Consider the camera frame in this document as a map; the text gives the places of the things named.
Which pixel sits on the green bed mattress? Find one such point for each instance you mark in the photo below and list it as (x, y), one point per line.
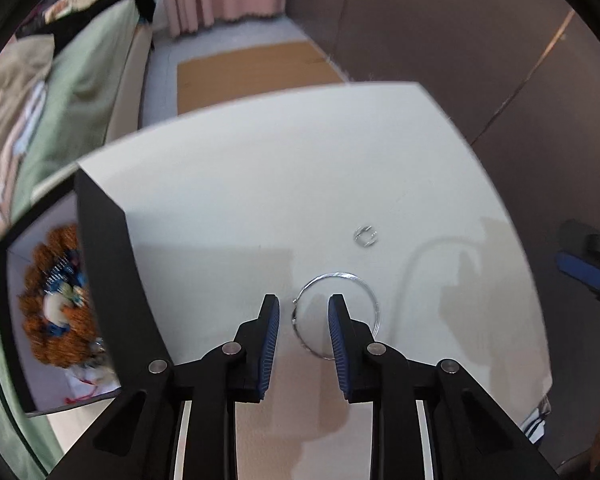
(92, 97)

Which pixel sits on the white organza pouch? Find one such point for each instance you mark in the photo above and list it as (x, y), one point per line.
(88, 383)

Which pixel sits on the flat cardboard sheet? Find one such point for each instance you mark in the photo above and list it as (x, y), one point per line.
(233, 75)

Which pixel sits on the black jewelry box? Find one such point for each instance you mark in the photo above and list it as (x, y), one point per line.
(71, 295)

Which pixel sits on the beige blanket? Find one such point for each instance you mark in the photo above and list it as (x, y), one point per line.
(24, 67)

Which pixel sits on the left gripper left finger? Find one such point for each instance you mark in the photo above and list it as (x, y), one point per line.
(242, 367)

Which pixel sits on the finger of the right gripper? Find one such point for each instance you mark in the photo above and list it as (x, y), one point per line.
(579, 270)

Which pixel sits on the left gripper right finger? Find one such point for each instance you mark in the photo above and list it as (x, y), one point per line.
(367, 370)

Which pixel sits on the black garment on bed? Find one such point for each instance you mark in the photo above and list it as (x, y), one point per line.
(68, 26)

